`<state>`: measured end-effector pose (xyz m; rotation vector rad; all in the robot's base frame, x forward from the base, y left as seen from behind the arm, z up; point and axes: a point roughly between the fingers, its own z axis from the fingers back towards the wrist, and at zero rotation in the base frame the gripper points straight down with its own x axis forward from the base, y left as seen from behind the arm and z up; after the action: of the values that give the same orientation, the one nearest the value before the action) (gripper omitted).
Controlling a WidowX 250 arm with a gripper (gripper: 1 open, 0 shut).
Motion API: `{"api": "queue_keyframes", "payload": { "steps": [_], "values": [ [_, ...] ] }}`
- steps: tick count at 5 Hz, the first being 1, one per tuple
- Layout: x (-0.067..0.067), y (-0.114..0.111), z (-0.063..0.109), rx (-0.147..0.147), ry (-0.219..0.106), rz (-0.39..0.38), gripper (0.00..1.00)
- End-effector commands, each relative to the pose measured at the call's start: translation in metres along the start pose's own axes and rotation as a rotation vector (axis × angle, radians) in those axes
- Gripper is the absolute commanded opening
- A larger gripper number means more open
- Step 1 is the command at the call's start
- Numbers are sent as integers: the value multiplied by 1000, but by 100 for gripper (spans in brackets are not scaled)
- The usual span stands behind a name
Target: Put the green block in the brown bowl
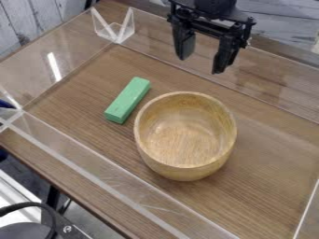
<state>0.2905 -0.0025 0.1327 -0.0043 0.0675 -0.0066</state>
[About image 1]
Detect grey metal base plate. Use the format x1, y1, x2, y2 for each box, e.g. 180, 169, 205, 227
53, 213, 92, 239

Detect clear acrylic tray walls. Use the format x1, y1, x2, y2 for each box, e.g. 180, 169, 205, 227
0, 3, 319, 239

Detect black cable at floor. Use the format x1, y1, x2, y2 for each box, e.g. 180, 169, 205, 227
0, 201, 59, 239

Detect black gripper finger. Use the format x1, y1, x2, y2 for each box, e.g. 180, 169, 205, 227
171, 16, 196, 61
212, 35, 240, 74

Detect blue object at edge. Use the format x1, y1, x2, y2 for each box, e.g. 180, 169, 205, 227
0, 99, 15, 108

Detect light wooden bowl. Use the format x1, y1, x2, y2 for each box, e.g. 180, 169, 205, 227
133, 91, 238, 181

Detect black table leg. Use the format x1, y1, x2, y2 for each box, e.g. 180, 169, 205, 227
47, 186, 61, 209

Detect green rectangular block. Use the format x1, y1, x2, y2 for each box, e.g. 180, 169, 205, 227
104, 77, 151, 124

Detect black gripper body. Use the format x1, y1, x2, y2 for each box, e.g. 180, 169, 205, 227
167, 0, 256, 49

